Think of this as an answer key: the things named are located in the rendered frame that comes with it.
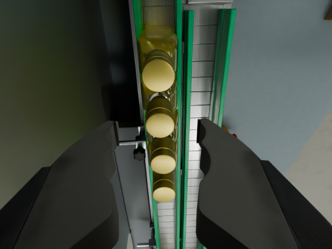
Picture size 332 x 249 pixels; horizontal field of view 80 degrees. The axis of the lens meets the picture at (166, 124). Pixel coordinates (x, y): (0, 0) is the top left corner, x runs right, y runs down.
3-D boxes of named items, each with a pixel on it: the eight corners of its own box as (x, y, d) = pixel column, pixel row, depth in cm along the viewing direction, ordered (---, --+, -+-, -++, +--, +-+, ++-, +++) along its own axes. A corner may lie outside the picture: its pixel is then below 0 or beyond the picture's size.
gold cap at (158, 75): (142, 50, 23) (139, 59, 19) (173, 49, 23) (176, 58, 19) (144, 80, 25) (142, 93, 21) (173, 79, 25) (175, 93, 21)
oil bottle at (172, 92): (146, 53, 46) (138, 84, 27) (170, 52, 46) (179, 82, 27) (148, 77, 49) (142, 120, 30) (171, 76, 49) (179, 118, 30)
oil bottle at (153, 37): (145, 24, 43) (134, 38, 24) (171, 24, 43) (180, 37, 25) (146, 52, 46) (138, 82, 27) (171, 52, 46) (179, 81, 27)
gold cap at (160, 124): (145, 98, 26) (143, 113, 22) (172, 96, 26) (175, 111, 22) (147, 121, 28) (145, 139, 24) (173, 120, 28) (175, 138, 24)
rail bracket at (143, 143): (122, 120, 55) (112, 150, 43) (147, 119, 55) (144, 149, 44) (124, 132, 57) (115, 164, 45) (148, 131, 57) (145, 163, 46)
